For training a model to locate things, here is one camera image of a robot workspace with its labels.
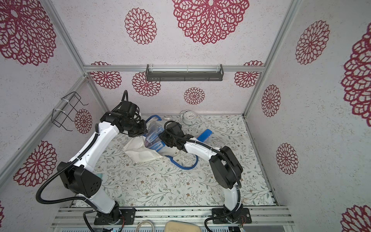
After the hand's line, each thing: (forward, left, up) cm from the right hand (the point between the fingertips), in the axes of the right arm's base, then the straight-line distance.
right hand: (157, 134), depth 87 cm
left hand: (-3, +3, +6) cm, 8 cm away
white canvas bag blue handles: (-11, +8, -1) cm, 14 cm away
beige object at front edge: (-44, -14, -15) cm, 49 cm away
